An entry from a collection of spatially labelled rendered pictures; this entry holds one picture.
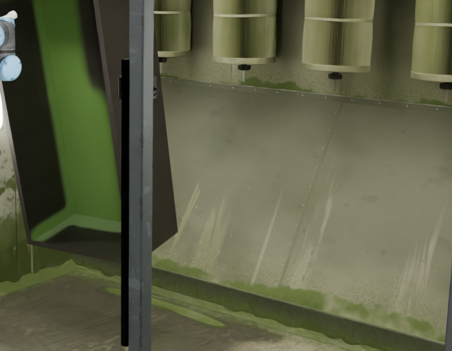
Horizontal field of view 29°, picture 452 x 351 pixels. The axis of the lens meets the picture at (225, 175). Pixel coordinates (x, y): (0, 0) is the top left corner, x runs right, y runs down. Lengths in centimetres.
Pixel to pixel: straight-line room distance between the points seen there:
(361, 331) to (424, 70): 120
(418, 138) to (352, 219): 50
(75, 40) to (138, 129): 163
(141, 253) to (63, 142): 182
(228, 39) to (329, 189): 91
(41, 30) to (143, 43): 173
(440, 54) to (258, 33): 100
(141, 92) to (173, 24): 244
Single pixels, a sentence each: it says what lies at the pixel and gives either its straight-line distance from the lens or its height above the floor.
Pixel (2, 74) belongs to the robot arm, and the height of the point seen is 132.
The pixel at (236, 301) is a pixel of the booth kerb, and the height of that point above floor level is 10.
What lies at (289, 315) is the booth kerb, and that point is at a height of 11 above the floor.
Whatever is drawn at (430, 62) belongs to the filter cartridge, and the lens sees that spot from 391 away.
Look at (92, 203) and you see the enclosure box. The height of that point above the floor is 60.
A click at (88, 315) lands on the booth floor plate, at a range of 438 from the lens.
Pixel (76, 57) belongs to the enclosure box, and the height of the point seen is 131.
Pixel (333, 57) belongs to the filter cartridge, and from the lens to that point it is 413.
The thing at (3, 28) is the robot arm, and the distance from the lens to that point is 305.
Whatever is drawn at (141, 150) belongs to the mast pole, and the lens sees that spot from 240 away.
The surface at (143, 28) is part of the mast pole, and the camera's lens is 236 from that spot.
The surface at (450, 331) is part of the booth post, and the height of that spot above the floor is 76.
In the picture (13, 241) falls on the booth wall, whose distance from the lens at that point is 477.
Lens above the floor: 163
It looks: 12 degrees down
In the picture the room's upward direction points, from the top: 2 degrees clockwise
